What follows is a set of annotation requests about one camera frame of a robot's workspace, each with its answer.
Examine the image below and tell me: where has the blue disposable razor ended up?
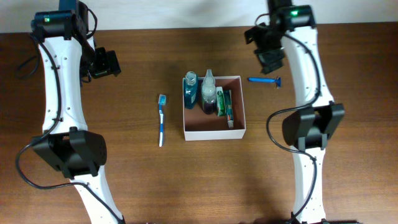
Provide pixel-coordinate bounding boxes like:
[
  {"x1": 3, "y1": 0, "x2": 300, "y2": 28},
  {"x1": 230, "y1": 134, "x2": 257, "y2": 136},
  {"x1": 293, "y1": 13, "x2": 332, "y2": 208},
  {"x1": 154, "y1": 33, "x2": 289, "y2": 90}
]
[{"x1": 248, "y1": 77, "x2": 282, "y2": 88}]

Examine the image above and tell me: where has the teal toothpaste tube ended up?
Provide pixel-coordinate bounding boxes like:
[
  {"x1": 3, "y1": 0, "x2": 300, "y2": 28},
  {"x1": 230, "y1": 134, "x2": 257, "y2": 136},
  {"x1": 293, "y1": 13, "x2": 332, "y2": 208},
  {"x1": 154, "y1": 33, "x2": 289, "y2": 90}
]
[{"x1": 224, "y1": 90, "x2": 234, "y2": 129}]

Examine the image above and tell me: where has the clear blue spray bottle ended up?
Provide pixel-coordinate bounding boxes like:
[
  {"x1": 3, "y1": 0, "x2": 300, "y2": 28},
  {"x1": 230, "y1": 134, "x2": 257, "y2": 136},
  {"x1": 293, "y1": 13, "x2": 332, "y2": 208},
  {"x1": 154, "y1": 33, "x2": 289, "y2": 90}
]
[{"x1": 201, "y1": 69, "x2": 216, "y2": 114}]

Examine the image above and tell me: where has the green soap box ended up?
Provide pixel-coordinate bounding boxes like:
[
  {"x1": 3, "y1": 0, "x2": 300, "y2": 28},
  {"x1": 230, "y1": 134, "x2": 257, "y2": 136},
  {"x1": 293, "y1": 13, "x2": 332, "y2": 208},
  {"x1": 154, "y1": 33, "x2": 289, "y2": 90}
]
[{"x1": 216, "y1": 86, "x2": 226, "y2": 116}]

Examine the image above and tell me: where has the teal mouthwash bottle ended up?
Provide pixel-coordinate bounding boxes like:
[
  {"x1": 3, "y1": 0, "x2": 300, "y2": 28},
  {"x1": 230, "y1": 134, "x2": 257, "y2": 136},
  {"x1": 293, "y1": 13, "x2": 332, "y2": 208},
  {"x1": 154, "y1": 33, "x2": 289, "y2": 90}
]
[{"x1": 183, "y1": 72, "x2": 198, "y2": 109}]

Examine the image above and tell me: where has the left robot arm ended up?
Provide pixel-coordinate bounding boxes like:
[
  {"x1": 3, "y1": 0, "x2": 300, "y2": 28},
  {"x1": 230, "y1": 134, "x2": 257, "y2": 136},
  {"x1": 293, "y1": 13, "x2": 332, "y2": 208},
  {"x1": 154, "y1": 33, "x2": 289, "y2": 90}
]
[{"x1": 31, "y1": 1, "x2": 125, "y2": 223}]

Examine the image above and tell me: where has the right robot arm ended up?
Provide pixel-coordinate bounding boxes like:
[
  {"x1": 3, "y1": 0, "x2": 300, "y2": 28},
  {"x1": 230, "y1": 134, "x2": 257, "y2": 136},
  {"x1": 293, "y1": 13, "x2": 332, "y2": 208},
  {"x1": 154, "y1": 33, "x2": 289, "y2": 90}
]
[{"x1": 244, "y1": 0, "x2": 345, "y2": 223}]

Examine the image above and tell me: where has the blue white toothbrush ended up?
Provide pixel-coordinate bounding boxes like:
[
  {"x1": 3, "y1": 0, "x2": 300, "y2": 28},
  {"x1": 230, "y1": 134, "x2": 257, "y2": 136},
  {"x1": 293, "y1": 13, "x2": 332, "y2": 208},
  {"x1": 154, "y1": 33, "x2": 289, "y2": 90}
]
[{"x1": 158, "y1": 94, "x2": 167, "y2": 147}]

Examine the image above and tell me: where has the white cardboard box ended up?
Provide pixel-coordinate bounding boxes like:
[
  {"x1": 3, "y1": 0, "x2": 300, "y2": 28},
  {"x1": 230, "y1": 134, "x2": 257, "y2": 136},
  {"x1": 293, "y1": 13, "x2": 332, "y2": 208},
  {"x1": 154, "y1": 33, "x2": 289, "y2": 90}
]
[{"x1": 182, "y1": 76, "x2": 246, "y2": 141}]

